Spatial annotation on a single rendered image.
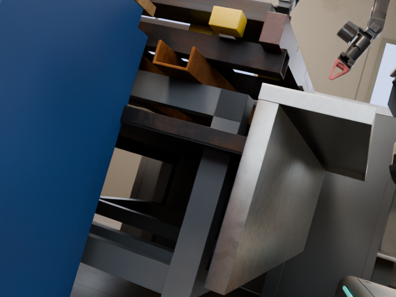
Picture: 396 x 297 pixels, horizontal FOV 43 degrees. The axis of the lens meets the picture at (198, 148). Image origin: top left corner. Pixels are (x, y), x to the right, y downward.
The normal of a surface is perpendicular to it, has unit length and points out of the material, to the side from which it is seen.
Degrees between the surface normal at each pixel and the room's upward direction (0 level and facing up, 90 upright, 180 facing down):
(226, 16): 90
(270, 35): 90
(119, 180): 90
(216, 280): 90
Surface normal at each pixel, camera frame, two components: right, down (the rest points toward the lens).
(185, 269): -0.30, -0.14
